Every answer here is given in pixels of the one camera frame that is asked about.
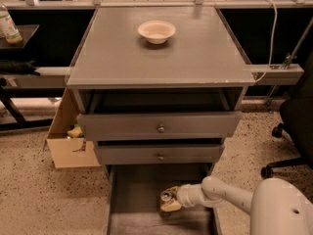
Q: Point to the black cloth on shelf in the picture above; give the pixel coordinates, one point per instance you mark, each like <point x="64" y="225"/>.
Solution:
<point x="17" y="67"/>

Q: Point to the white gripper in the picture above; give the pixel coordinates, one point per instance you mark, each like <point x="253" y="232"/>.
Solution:
<point x="183" y="196"/>

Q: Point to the white paper bowl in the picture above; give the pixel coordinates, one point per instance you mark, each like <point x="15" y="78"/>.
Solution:
<point x="156" y="32"/>

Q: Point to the black office chair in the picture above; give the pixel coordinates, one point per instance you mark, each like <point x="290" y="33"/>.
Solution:
<point x="297" y="121"/>

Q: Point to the grey open bottom drawer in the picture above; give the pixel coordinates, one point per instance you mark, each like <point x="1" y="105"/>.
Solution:
<point x="133" y="203"/>

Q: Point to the orange soda can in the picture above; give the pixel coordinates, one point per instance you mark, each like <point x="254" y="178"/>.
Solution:
<point x="165" y="199"/>

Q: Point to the grey middle drawer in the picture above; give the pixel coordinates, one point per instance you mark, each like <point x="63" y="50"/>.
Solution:
<point x="180" y="151"/>

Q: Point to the grey drawer cabinet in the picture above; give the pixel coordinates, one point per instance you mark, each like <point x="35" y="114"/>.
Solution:
<point x="200" y="54"/>

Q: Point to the clear bottle green label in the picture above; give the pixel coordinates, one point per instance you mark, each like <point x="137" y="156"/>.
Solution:
<point x="8" y="27"/>

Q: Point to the grey top drawer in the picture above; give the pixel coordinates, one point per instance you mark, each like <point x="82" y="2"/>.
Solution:
<point x="118" y="127"/>

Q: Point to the cardboard box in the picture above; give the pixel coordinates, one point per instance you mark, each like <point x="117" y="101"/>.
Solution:
<point x="66" y="151"/>

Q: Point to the yellow item in box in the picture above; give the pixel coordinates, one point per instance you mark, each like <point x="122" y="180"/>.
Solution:
<point x="76" y="132"/>

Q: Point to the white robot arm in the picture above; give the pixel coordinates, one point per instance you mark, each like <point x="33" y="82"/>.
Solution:
<point x="275" y="207"/>

